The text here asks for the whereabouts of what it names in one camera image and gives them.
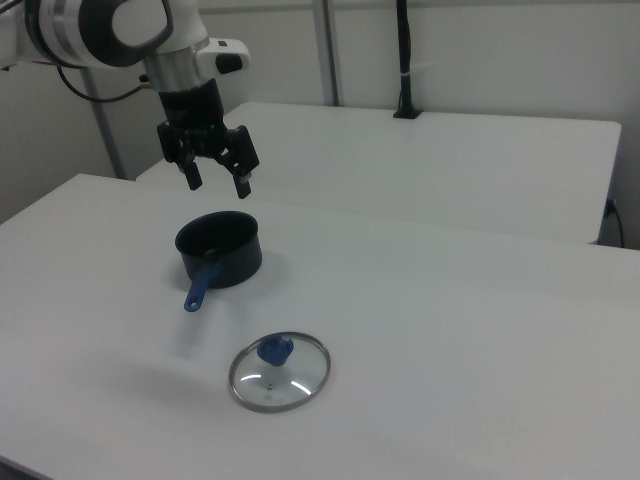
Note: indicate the glass lid with blue knob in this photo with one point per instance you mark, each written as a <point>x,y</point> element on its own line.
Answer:
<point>272,351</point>

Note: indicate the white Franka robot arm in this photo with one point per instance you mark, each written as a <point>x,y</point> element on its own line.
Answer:
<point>75,30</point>

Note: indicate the white table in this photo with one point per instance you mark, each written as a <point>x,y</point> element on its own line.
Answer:
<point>425,165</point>

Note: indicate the black camera pole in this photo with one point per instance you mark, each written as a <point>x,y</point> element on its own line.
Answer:
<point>406,60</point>

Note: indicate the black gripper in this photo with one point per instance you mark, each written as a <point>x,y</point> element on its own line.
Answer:
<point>192,107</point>

